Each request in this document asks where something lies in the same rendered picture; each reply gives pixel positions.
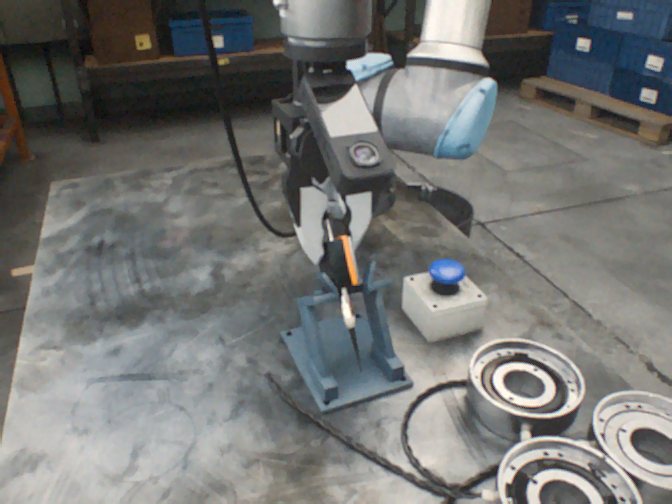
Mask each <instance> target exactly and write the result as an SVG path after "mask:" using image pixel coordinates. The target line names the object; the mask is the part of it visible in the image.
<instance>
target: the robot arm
mask: <svg viewBox="0 0 672 504"><path fill-rule="evenodd" d="M490 3H491V0H427V4H426V10H425V16H424V22H423V28H422V35H421V41H420V44H419V45H418V47H416V48H415V49H414V50H413V51H410V52H409V54H408V55H407V58H406V64H405V69H399V68H392V67H391V66H392V65H393V62H392V61H391V57H390V56H388V54H384V53H368V38H366V37H365V35H368V34H369V33H370V32H371V17H372V0H273V7H274V9H277V10H280V16H281V31H282V32H283V33H284V35H285V36H286V37H284V38H283V47H284V56H285V57H286V58H288V59H291V60H292V76H293V94H289V97H288V98H284V99H274V100H272V109H273V127H274V145H275V152H276V154H277V155H278V156H279V157H280V158H281V159H282V162H283V163H285V164H286V166H285V169H283V170H282V173H281V188H282V193H283V197H285V198H284V200H286V202H287V204H288V207H289V209H290V213H291V216H292V218H293V225H294V228H295V230H296V233H297V236H299V239H300V242H301V244H302V247H303V249H304V251H305V253H306V254H307V256H308V257H309V258H310V260H311V261H313V262H314V264H315V265H316V266H319V265H320V264H321V261H322V258H323V256H324V249H323V246H322V239H323V235H324V229H323V227H322V224H321V222H322V216H323V214H324V212H326V209H327V207H328V206H329V209H330V212H334V215H335V218H339V219H343V222H344V226H345V234H344V235H347V238H348V236H350V241H352V245H353V251H354V252H355V251H356V248H357V247H358V245H359V243H360V241H361V239H362V238H363V235H365V233H366V231H367V229H368V226H369V224H370V220H371V217H375V216H379V215H382V214H384V213H386V212H388V211H389V209H390V208H392V207H393V206H394V205H395V203H396V185H395V181H394V177H393V173H394V171H395V169H396V164H395V162H394V160H393V158H391V156H390V152H389V150H388V148H390V149H397V150H402V151H409V153H414V154H421V155H426V156H432V157H435V158H437V159H441V158H447V159H455V160H463V159H467V158H469V157H470V156H472V155H473V154H474V153H475V151H476V150H477V147H478V146H479V144H480V142H482V140H483V138H484V136H485V134H486V132H487V128H488V126H489V123H490V120H491V117H492V113H493V110H494V106H495V99H496V95H497V84H496V82H495V81H492V78H487V75H488V70H489V66H488V64H487V63H486V60H485V59H484V57H483V56H482V45H483V39H484V34H485V29H486V24H487V19H488V13H489V8H490ZM290 102H292V103H290ZM277 119H278V120H279V140H280V143H279V142H278V132H277Z"/></svg>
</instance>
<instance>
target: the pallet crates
mask: <svg viewBox="0 0 672 504"><path fill-rule="evenodd" d="M590 2H592V6H591V11H590V16H589V17H580V18H570V19H563V18H559V19H554V20H556V23H555V28H553V29H554V33H553V38H552V43H551V48H550V50H551V51H550V55H551V56H548V57H549V59H550V61H548V63H549V66H548V73H547V76H543V77H539V79H538V78H531V79H526V80H522V83H521V85H522V86H521V89H520V94H519V95H520V96H519V99H523V100H526V101H529V102H532V103H535V104H538V105H542V107H544V108H547V109H550V110H553V111H556V112H560V113H563V114H566V115H569V116H572V117H574V118H575V119H577V120H581V121H584V122H587V123H590V124H593V125H596V126H599V127H602V128H605V129H608V130H609V131H611V132H614V133H617V134H620V135H622V136H626V137H629V138H632V139H635V140H638V141H641V142H644V144H647V145H649V146H653V147H660V146H664V145H666V142H667V138H668V135H669V133H672V0H593V1H590ZM571 20H578V21H577V24H575V23H570V22H568V21H571ZM544 90H546V91H549V93H551V94H554V95H557V96H560V97H564V98H567V99H570V100H573V102H576V104H575V107H574V109H571V108H568V107H565V106H562V105H558V103H554V102H551V101H548V100H545V99H543V95H544ZM600 110H603V111H607V113H610V114H613V115H616V116H619V117H623V118H626V119H630V120H633V121H636V122H640V127H639V132H637V131H634V130H631V129H628V128H625V127H624V126H621V125H618V124H615V123H612V122H609V121H606V120H603V119H599V118H598V116H599V112H600Z"/></svg>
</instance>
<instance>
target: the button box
mask: <svg viewBox="0 0 672 504"><path fill-rule="evenodd" d="M487 301H488V298H487V297H486V296H485V295H484V294H483V292H482V291H481V290H480V289H479V288H478V287H477V286H475V285H474V284H473V283H472V282H471V281H470V280H469V279H468V277H467V276H466V275H465V279H464V280H463V281H460V282H458V283H455V284H451V286H450V287H448V288H445V287H442V286H440V283H439V282H437V281H435V280H434V279H431V277H430V275H429V273H423V274H417V275H412V276H407V278H403V293H402V307H401V309H402V310H403V311H404V313H406V314H407V315H408V316H409V318H410V320H411V321H412V323H413V324H414V325H415V327H416V328H417V329H418V331H420V332H421V333H422V336H423V337H424V338H425V340H426V341H427V342H428V343H432V342H437V341H441V340H445V339H451V338H455V337H459V336H461V335H464V334H468V333H472V332H476V331H481V330H483V326H484V319H485V313H486V306H487Z"/></svg>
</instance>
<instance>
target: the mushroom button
mask: <svg viewBox="0 0 672 504"><path fill-rule="evenodd" d="M428 273H429V275H430V277H431V279H434V280H435V281H437V282H439V283H440V286H442V287H445V288H448V287H450V286H451V284H455V283H458V282H460V281H463V280H464V279H465V269H464V267H463V266H462V265H460V263H459V262H457V261H454V260H450V259H440V260H436V261H434V262H433V263H431V265H430V267H429V272H428Z"/></svg>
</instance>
